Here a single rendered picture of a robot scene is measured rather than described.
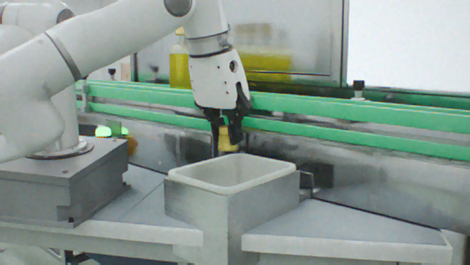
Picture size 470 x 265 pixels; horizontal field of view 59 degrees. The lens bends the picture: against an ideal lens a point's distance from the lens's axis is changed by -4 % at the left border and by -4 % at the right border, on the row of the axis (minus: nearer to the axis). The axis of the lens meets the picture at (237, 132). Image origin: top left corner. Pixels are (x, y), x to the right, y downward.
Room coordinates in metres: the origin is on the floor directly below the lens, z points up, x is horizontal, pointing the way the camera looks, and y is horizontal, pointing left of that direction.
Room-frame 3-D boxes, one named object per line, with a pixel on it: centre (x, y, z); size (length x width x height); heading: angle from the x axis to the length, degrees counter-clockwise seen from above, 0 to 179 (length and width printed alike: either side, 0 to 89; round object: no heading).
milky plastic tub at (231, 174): (0.83, 0.01, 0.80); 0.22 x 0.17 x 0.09; 138
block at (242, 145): (0.99, 0.02, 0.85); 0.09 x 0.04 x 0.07; 138
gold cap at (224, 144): (0.78, 0.02, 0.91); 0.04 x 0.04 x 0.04
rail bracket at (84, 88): (1.34, 0.51, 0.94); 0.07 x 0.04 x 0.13; 138
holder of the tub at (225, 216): (0.85, -0.01, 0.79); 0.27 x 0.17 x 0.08; 138
